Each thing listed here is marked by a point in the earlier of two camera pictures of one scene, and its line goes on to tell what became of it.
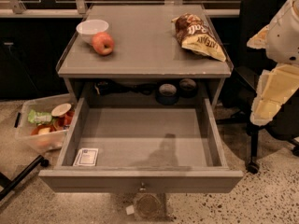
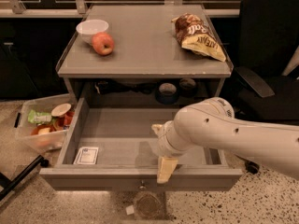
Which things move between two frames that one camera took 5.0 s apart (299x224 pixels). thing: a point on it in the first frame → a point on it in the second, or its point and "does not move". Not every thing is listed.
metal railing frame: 79,5 does not move
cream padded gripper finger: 260,40 → 165,168
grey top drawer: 141,146 does not move
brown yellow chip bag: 193,34 does not move
